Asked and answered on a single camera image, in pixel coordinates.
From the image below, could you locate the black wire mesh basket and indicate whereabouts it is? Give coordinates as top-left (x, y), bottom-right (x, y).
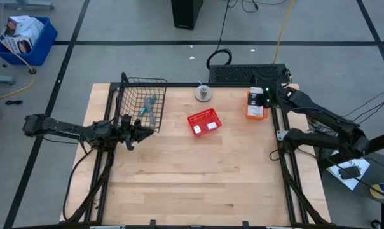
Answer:
top-left (117, 71), bottom-right (168, 134)

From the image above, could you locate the yellow floor extension cable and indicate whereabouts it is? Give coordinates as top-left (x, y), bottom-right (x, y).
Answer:
top-left (0, 28), bottom-right (37, 102)

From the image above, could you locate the black vented computer case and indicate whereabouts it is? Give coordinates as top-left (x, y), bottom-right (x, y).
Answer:
top-left (208, 63), bottom-right (290, 86)

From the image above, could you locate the dark grey side table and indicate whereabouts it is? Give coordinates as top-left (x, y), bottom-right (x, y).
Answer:
top-left (319, 152), bottom-right (384, 229)

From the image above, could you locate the black upright tower case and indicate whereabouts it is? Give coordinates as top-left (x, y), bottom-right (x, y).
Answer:
top-left (170, 0), bottom-right (205, 31)

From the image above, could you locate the yellow blue round container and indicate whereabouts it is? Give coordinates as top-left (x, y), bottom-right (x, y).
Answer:
top-left (369, 181), bottom-right (384, 204)

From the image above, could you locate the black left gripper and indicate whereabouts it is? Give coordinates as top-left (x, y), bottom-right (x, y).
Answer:
top-left (114, 113), bottom-right (156, 152)

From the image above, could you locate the black diagonal support beam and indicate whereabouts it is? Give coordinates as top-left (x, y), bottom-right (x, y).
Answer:
top-left (319, 129), bottom-right (384, 170)

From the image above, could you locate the black smartphone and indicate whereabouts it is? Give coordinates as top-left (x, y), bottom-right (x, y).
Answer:
top-left (338, 165), bottom-right (362, 180)

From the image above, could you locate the white paper sheet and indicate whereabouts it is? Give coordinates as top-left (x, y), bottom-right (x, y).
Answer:
top-left (325, 157), bottom-right (371, 191)

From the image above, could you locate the large white printed box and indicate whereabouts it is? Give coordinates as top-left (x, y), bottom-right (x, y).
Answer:
top-left (247, 104), bottom-right (264, 118)

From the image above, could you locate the white box with photo print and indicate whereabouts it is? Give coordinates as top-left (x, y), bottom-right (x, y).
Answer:
top-left (3, 36), bottom-right (34, 54)
top-left (3, 15), bottom-right (31, 38)

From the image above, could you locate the yellow hanging cable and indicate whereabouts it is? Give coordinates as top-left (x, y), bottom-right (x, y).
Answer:
top-left (273, 0), bottom-right (296, 64)

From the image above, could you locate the round metal pedestal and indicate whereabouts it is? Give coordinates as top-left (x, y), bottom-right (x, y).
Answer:
top-left (194, 81), bottom-right (214, 102)

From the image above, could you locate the blue plastic storage bin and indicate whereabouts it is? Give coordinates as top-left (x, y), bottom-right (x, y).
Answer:
top-left (0, 15), bottom-right (58, 67)

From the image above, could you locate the braided grey cable bundle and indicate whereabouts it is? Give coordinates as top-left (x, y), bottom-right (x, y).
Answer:
top-left (146, 97), bottom-right (157, 125)
top-left (142, 94), bottom-right (158, 111)

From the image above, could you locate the black coiled power cable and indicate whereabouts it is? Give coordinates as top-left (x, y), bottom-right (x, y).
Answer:
top-left (205, 0), bottom-right (233, 70)

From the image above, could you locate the grey metal furniture foot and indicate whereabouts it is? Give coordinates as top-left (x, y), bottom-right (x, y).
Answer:
top-left (0, 74), bottom-right (16, 86)
top-left (0, 0), bottom-right (55, 10)

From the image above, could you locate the red plastic slotted basket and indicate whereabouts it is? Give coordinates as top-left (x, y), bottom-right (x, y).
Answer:
top-left (186, 108), bottom-right (223, 137)

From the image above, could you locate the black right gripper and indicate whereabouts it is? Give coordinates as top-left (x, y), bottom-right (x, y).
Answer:
top-left (262, 85), bottom-right (295, 108)

